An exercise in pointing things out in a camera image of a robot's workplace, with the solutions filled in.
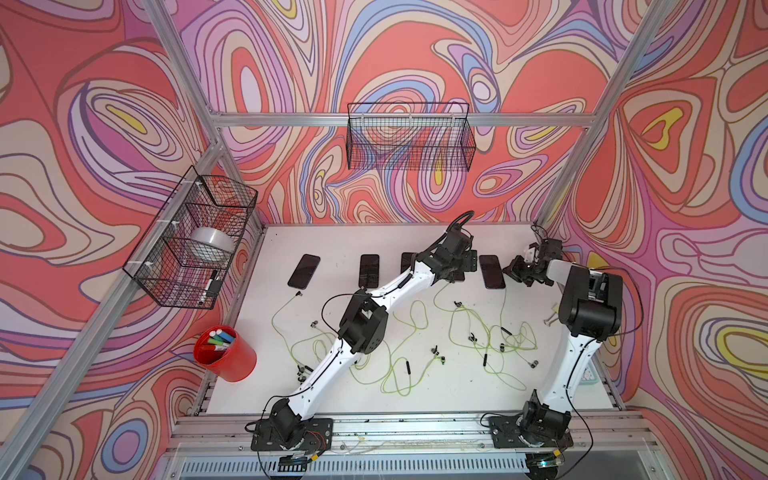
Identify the black phone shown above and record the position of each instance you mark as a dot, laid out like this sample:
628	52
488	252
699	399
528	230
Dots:
369	271
407	260
304	271

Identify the black marker in basket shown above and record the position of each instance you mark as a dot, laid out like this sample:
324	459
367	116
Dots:
212	286

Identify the white tape roll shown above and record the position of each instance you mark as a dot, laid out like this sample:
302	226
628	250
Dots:
211	243

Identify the middle black phone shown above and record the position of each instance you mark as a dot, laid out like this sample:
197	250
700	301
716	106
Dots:
407	260

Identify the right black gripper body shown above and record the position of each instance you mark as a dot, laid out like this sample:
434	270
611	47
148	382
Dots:
523	271

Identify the yellow binder clip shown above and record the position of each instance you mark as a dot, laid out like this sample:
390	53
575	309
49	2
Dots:
551	319

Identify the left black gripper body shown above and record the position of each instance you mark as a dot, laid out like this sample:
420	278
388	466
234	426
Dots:
465	262

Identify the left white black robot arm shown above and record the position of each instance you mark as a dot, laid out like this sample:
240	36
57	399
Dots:
301	405

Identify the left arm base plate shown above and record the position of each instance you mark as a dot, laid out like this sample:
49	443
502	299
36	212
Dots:
311	436

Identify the red cup with markers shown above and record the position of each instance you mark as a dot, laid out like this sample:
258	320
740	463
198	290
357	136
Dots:
223	352

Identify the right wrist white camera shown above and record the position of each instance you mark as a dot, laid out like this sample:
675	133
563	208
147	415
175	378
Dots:
530	255

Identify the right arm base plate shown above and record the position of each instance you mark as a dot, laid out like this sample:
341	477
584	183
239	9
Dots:
511	432

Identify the back black wire basket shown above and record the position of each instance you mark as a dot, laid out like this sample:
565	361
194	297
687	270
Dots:
410	136

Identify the black wire basket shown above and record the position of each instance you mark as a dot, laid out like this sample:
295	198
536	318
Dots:
410	136
163	265

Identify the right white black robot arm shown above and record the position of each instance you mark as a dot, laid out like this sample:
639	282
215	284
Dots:
590	311

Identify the green earphones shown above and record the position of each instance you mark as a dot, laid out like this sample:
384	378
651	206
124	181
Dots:
360	372
468	330
412	357
305	347
520	342

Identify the far left black phone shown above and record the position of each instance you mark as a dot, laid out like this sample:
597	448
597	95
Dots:
304	271

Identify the left black wire basket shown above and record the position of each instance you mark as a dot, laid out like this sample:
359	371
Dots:
163	265

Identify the blue phone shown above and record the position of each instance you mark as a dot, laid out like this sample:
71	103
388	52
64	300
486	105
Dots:
493	277

